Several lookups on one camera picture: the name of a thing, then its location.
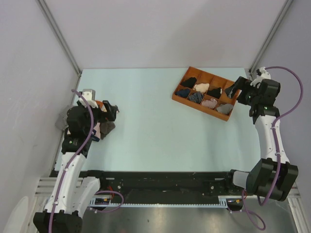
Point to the wooden compartment tray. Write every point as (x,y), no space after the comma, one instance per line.
(215,81)

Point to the grey striped underwear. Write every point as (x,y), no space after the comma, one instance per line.
(61,122)

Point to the cream rolled underwear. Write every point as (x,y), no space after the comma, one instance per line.
(202,87)

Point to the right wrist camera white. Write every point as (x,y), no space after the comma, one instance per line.
(262,74)

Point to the grey rolled underwear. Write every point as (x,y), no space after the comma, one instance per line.
(224,109)

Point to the cream beige underwear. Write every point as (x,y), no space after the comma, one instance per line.
(96,133)

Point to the striped navy rolled underwear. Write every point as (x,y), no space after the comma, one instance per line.
(196,97)

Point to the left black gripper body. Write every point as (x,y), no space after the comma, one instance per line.
(106,116)

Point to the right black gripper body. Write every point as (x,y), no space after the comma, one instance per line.
(248,90)

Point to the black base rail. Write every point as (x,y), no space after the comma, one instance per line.
(209,183)

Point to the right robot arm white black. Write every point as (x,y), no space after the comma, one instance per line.
(273,176)

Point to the orange underwear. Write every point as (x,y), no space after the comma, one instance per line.
(100,104)

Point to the black white rolled underwear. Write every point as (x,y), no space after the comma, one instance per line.
(216,92)

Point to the white cable duct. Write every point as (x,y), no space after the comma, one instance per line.
(221,202)

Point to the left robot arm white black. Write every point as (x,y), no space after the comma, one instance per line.
(67,204)

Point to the pale pink rolled underwear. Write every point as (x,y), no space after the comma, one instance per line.
(211,103)

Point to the olive brown underwear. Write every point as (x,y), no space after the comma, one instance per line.
(106,128)

